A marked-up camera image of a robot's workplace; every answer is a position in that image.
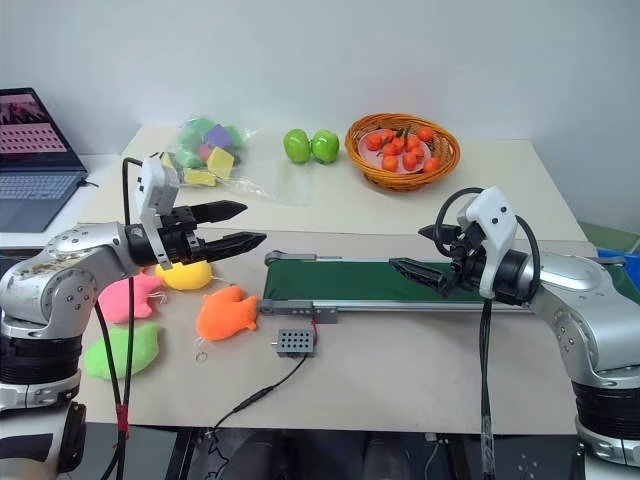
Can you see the pink foam block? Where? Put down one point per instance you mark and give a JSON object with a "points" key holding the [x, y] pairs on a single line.
{"points": [[205, 151]]}

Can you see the green toy apple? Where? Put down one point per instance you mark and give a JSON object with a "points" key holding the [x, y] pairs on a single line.
{"points": [[299, 146], [326, 146]]}

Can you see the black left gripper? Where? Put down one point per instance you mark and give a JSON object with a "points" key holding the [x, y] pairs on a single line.
{"points": [[182, 242]]}

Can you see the pink plate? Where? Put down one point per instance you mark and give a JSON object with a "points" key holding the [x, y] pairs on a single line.
{"points": [[372, 157]]}

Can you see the grey perforated control box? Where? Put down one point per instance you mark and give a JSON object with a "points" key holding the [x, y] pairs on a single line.
{"points": [[295, 344]]}

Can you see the yellow foam cube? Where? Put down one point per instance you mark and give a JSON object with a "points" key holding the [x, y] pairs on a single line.
{"points": [[220, 163]]}

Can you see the small orange toy fruit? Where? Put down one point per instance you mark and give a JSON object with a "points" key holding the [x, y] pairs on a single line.
{"points": [[397, 142], [390, 163], [417, 151], [386, 135], [425, 134], [390, 149], [413, 142], [432, 165], [374, 142], [410, 160]]}

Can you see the green fish plush toy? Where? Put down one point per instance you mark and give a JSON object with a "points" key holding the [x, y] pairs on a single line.
{"points": [[120, 352]]}

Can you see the green conveyor belt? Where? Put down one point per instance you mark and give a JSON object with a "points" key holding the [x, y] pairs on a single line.
{"points": [[350, 280]]}

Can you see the pink fish plush toy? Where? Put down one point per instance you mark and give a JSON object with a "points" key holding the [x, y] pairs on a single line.
{"points": [[125, 300]]}

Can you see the flat yellow foam block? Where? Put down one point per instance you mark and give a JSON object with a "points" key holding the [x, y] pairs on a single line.
{"points": [[200, 178]]}

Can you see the yellow fish plush toy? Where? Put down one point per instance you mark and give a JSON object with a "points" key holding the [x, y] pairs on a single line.
{"points": [[187, 277]]}

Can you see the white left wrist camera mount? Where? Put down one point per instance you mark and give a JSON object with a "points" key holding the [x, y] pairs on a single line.
{"points": [[155, 187]]}

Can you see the clear plastic bag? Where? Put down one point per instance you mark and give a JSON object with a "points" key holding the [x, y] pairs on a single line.
{"points": [[235, 180]]}

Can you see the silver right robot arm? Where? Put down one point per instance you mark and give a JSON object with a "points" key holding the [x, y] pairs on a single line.
{"points": [[575, 300]]}

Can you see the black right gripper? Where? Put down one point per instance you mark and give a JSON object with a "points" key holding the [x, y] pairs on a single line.
{"points": [[467, 255]]}

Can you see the large green foam block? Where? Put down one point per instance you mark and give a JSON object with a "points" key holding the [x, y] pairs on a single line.
{"points": [[197, 129]]}

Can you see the orange fish plush toy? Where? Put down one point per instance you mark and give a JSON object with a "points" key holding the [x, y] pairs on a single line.
{"points": [[225, 315]]}

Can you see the open laptop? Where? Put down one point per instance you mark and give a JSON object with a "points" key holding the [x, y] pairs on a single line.
{"points": [[35, 165]]}

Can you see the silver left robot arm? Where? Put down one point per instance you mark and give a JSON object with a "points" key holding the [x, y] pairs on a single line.
{"points": [[60, 280]]}

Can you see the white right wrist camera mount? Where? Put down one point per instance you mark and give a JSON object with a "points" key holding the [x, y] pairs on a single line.
{"points": [[495, 225]]}

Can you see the orange wicker basket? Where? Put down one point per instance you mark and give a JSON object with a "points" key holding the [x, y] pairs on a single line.
{"points": [[365, 165]]}

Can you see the purple foam block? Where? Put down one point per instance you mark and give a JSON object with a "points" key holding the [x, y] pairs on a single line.
{"points": [[220, 136]]}

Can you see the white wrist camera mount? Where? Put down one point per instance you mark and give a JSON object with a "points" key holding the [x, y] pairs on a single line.
{"points": [[155, 187], [495, 225]]}

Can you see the black table frame leg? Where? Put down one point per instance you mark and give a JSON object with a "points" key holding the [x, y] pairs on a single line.
{"points": [[459, 457], [181, 455]]}

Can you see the blue plastic bin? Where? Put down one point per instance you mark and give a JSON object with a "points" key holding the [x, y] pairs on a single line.
{"points": [[620, 255]]}

